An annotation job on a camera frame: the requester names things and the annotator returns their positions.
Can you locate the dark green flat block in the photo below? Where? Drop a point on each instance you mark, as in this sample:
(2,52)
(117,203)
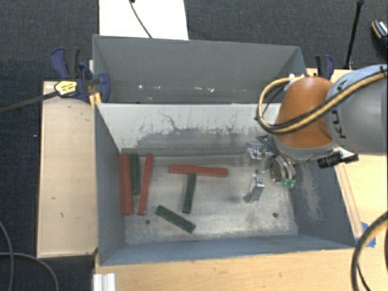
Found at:
(135,174)
(189,194)
(175,219)

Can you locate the grey metal bin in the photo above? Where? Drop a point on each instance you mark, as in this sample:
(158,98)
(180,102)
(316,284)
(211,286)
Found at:
(212,217)

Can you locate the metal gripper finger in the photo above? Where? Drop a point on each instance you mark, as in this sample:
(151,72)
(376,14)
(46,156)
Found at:
(256,188)
(254,152)

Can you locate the black cylinder on white bracket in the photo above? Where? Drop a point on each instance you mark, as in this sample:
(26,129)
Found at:
(330,160)

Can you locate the pale wood board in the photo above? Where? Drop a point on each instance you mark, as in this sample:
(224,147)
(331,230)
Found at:
(66,168)

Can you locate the red-brown flat block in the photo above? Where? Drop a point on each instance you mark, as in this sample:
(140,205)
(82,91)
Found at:
(145,186)
(200,171)
(125,186)

